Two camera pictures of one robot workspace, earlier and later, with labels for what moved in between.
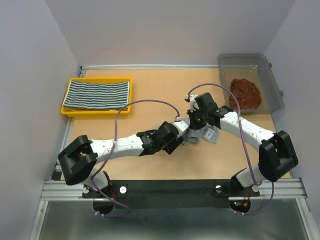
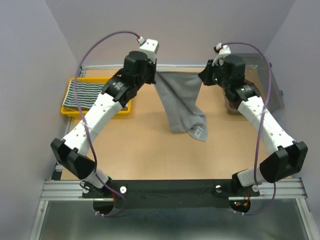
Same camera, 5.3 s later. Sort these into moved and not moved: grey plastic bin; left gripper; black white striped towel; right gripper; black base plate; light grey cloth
Moved: left gripper; right gripper; light grey cloth
Not moved: black white striped towel; black base plate; grey plastic bin
